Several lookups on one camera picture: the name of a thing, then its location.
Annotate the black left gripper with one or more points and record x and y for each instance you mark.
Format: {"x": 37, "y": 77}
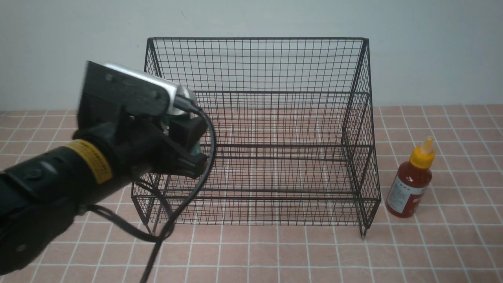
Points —
{"x": 135, "y": 146}

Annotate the red sauce bottle yellow cap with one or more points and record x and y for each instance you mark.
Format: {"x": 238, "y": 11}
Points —
{"x": 412, "y": 179}

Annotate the green-capped seasoning bottle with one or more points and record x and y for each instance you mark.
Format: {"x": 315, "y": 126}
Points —
{"x": 165, "y": 124}

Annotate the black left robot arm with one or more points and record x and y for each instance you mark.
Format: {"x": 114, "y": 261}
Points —
{"x": 41, "y": 196}

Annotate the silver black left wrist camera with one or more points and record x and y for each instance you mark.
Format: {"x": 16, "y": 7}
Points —
{"x": 109, "y": 88}

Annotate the black wire mesh rack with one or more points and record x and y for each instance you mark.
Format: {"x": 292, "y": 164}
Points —
{"x": 293, "y": 118}

